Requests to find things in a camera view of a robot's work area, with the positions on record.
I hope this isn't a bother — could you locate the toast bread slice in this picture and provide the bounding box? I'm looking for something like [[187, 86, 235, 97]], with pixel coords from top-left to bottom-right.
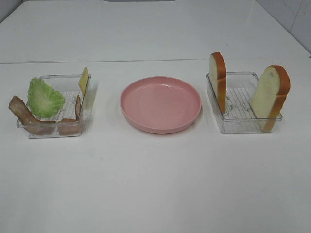
[[250, 65, 291, 132], [209, 52, 226, 113]]

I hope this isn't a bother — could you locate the short bacon strip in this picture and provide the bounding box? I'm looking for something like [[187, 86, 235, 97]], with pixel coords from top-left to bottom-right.
[[58, 95, 81, 136]]

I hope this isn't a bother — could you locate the green lettuce leaf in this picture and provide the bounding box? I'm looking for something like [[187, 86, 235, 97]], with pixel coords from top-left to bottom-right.
[[27, 77, 66, 118]]

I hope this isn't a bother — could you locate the long bacon strip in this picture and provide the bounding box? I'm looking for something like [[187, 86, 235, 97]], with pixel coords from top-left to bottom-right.
[[9, 96, 56, 135]]

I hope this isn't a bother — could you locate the pink round plate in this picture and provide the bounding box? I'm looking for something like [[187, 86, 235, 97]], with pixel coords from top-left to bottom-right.
[[120, 76, 202, 134]]

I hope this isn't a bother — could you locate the yellow cheese slice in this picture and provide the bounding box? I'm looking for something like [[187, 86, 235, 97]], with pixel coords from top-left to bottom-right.
[[78, 66, 89, 96]]

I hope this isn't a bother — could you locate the clear plastic bread tray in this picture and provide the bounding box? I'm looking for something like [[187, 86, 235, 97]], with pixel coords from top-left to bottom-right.
[[206, 72, 282, 133]]

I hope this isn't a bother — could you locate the clear plastic ingredient tray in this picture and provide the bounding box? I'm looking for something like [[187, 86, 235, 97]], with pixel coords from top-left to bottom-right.
[[17, 74, 91, 139]]

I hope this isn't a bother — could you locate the upright toast bread slice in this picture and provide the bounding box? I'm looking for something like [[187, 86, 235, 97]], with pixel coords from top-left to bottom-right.
[[250, 65, 291, 132]]

